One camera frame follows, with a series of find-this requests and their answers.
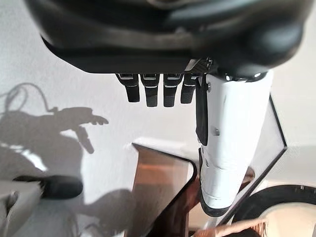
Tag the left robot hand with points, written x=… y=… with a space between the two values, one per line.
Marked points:
x=160 y=37

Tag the brown glossy stool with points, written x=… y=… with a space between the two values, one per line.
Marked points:
x=160 y=182

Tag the black left robot foot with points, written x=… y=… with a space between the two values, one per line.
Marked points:
x=61 y=187

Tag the wicker laundry basket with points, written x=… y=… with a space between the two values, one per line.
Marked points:
x=232 y=225

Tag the silver left robot leg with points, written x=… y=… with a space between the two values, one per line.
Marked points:
x=17 y=207

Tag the round glass washer door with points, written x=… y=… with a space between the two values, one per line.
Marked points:
x=279 y=195

